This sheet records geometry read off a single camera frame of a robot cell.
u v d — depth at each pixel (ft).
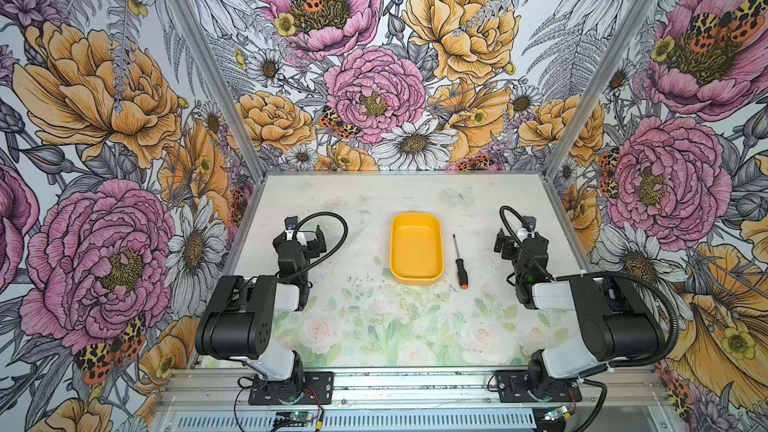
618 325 1.51
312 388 2.41
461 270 3.08
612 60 2.92
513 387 2.42
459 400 2.41
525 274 2.40
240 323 1.49
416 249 3.11
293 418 2.33
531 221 2.61
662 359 1.42
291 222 2.59
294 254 2.38
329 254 2.33
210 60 2.89
